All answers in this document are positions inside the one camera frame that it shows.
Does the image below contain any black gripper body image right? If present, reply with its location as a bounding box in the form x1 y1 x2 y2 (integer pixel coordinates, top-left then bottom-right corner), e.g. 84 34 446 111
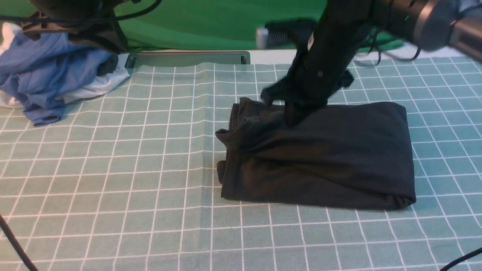
261 15 372 106

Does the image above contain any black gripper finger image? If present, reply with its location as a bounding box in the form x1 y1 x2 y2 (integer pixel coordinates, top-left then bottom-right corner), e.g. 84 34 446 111
284 102 320 127

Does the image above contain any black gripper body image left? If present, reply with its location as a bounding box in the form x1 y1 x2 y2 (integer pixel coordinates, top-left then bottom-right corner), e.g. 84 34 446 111
21 8 128 54

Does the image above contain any dark gray long-sleeved shirt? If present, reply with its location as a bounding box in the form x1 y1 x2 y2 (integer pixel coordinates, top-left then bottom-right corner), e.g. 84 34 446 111
215 98 416 210

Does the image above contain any green backdrop cloth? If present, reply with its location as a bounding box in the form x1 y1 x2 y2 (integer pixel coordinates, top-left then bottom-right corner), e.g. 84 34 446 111
0 0 407 53

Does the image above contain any white crumpled garment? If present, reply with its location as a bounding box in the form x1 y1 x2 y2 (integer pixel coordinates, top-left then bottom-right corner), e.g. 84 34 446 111
0 23 130 104

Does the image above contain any blue crumpled garment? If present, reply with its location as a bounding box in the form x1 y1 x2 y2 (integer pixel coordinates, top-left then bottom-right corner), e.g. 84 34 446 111
0 32 108 126

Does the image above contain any green checkered table cloth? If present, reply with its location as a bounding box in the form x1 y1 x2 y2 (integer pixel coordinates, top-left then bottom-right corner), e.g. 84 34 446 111
0 57 482 271

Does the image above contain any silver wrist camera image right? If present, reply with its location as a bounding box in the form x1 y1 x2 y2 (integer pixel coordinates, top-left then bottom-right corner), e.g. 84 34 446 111
255 18 317 50

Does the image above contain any black cable image left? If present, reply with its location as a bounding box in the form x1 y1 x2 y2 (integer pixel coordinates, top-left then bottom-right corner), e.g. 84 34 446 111
0 0 162 271

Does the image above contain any black cable image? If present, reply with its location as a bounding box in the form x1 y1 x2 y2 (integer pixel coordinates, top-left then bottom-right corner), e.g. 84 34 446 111
353 26 482 271
0 0 162 271

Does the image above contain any black cable image right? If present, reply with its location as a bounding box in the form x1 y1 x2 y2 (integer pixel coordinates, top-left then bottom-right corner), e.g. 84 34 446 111
353 26 482 271

